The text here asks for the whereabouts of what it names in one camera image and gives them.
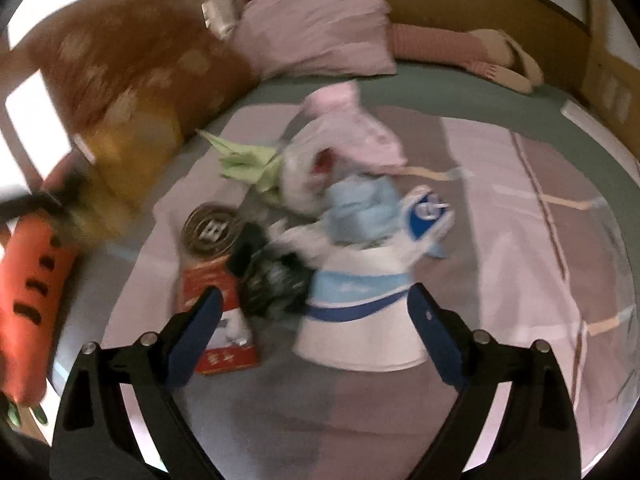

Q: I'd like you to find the pink pillow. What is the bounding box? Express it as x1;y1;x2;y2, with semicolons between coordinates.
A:
232;0;398;81

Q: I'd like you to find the light blue garment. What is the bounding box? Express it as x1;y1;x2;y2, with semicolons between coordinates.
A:
322;177;401;248

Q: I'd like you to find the white blue sock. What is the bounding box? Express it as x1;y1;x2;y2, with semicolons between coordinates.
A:
395;185;456;261

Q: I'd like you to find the pink garment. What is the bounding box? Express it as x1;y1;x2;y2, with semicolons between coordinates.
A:
300;80;408;168

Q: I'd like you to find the round brown tin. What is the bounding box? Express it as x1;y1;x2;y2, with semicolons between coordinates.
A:
181;202;246;261

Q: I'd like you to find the wall socket panel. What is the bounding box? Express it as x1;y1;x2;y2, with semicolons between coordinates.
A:
597;67;633;126

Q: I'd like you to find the wooden headboard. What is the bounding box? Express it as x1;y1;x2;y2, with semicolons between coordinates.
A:
245;0;640;161

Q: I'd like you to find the red carton box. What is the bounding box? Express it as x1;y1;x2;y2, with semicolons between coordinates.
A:
176;255;262;376

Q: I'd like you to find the orange carrot plush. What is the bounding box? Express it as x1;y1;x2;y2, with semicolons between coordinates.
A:
0;160;83;411

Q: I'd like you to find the green bed sheet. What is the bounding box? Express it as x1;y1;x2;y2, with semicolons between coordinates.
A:
50;60;640;391

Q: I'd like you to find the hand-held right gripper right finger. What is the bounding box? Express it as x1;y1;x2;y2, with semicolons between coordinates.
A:
406;282;583;480

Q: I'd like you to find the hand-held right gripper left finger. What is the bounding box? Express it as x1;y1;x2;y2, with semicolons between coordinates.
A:
49;286;224;480

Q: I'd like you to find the pink plaid blanket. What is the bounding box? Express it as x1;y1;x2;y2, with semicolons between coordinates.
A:
100;105;631;480

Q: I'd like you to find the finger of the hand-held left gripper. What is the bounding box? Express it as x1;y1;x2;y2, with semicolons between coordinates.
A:
0;192;68;223

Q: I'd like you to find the pink striped plush doll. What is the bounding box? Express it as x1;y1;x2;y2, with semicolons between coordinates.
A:
390;22;546;96

